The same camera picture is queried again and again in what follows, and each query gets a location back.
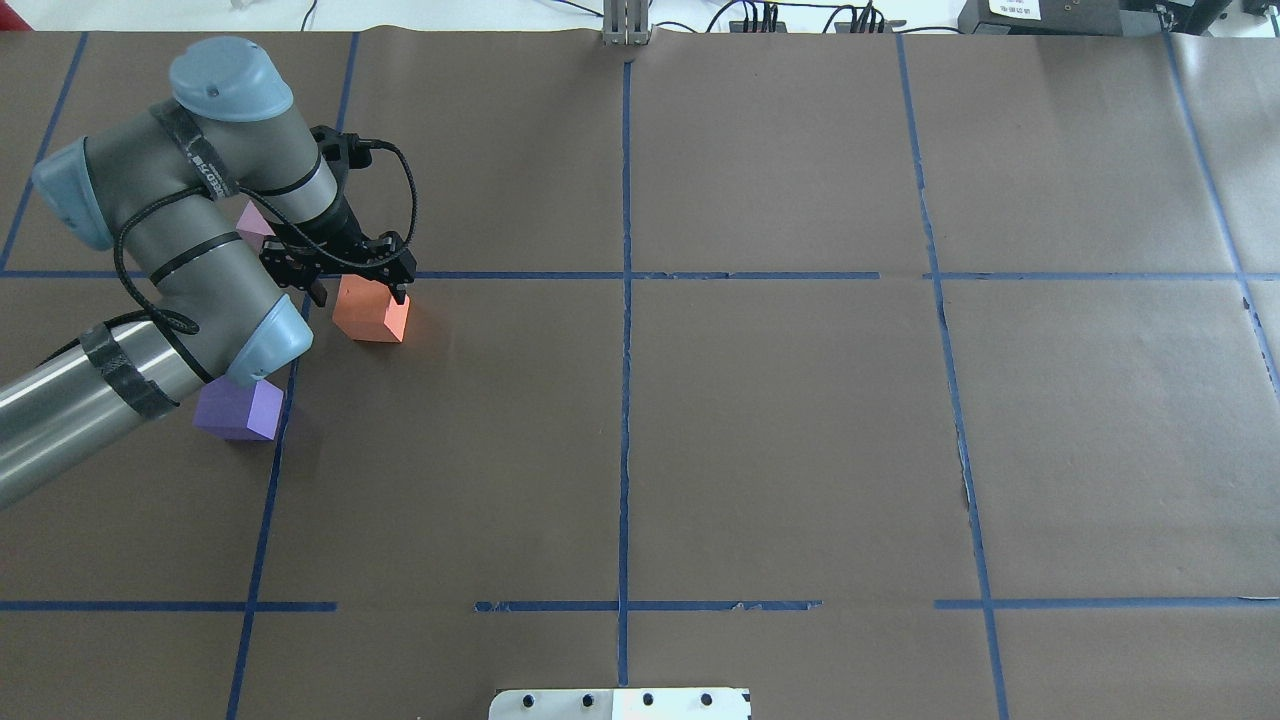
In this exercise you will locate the orange foam cube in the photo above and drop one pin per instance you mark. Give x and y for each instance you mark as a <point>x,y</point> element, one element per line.
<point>366,311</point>

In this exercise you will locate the dark purple foam cube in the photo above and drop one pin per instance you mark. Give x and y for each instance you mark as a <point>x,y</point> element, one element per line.
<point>230,411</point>

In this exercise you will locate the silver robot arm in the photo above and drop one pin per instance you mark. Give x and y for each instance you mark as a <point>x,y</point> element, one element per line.
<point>213,203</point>

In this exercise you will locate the aluminium frame post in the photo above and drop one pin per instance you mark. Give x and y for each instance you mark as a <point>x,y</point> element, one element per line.
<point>626,23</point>

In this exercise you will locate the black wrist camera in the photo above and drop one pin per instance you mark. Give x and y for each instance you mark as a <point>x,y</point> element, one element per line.
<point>342,152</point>

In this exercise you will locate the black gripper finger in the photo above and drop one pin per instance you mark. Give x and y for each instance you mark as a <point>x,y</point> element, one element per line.
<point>312,284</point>
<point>400,278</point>

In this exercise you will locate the white pedestal column base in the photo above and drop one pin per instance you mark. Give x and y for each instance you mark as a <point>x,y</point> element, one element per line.
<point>623,703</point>

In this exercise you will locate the black computer box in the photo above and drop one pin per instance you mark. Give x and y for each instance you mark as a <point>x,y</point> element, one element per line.
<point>1062,18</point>

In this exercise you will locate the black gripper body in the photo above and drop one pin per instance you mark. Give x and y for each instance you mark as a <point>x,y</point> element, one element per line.
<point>341,228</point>

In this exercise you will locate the light pink foam cube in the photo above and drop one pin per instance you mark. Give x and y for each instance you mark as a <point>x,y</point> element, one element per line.
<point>253,228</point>

